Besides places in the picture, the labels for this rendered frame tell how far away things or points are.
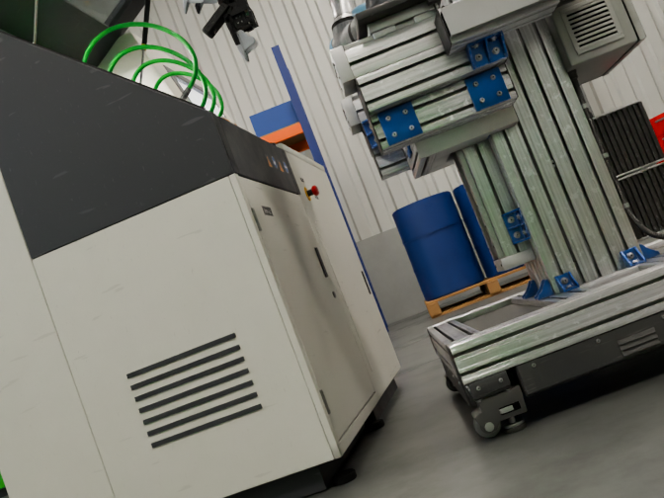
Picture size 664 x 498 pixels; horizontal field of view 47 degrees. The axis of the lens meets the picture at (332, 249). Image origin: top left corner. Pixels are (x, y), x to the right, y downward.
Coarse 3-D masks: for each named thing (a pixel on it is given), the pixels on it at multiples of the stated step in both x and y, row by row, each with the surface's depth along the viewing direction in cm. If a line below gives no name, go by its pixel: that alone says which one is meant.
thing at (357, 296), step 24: (120, 48) 263; (120, 72) 263; (144, 72) 261; (192, 72) 316; (312, 168) 292; (312, 216) 254; (336, 216) 302; (336, 240) 280; (336, 264) 262; (360, 264) 312; (360, 288) 290; (360, 312) 270; (360, 336) 253; (384, 336) 302; (384, 360) 283; (384, 384) 263; (384, 408) 269
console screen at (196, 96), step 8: (176, 80) 276; (184, 80) 289; (184, 88) 279; (192, 88) 292; (200, 88) 307; (192, 96) 283; (200, 96) 296; (208, 96) 313; (200, 104) 287; (208, 104) 302; (216, 104) 318; (216, 112) 306
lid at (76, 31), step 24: (0, 0) 206; (24, 0) 213; (48, 0) 222; (72, 0) 233; (96, 0) 242; (120, 0) 253; (144, 0) 261; (0, 24) 212; (24, 24) 220; (48, 24) 229; (72, 24) 238; (96, 24) 248; (72, 48) 246; (96, 48) 257
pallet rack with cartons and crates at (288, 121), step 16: (272, 48) 742; (288, 80) 739; (272, 112) 757; (288, 112) 756; (304, 112) 817; (256, 128) 757; (272, 128) 756; (288, 128) 737; (304, 128) 735; (288, 144) 809; (304, 144) 816; (320, 160) 733; (352, 240) 727; (384, 320) 722
